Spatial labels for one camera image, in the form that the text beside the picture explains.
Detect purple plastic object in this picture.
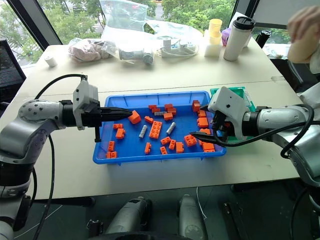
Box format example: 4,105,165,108
221,27,232,48

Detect white tumbler with black lid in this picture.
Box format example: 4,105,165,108
222,15,256,62

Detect thin white floor cable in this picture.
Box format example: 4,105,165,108
195,185,209,220

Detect large clear plastic bag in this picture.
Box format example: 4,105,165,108
99,0,204,41

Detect white tape roll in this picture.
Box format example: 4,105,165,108
44,55,58,68

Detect grey rounded shape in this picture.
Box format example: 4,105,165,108
104,195,154,236
178,194,209,240

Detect stacked yellow plastic cups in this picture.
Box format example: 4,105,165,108
208,18,223,46

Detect plastic bag with pink cloth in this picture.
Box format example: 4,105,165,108
67,37,119,64

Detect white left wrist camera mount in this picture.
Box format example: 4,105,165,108
72,79,100,131

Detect orange 2x4 building brick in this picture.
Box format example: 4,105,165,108
148,120,163,140

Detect white power strip with cord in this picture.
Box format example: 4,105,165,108
157,36,200,59

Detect orange plastic building brick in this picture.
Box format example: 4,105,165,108
128,109,142,125

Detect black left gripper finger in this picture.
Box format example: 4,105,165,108
100,114,134,124
100,106,133,116

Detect person's bare hand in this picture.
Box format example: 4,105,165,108
287,5,320,43

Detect orange 2x2 building brick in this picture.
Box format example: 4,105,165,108
183,134,199,148

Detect black mesh chair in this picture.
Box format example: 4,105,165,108
0,38,27,118

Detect blue plastic tray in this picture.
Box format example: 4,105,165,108
92,90,228,166

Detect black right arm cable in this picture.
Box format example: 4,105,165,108
211,103,315,159

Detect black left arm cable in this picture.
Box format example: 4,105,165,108
31,73,89,240

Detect white tube with grey cap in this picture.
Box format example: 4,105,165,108
118,48,155,66

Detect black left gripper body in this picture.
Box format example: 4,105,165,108
80,99,103,143

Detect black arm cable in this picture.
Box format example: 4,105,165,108
211,103,315,159
31,73,89,240

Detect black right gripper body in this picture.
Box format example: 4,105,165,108
212,111,232,145

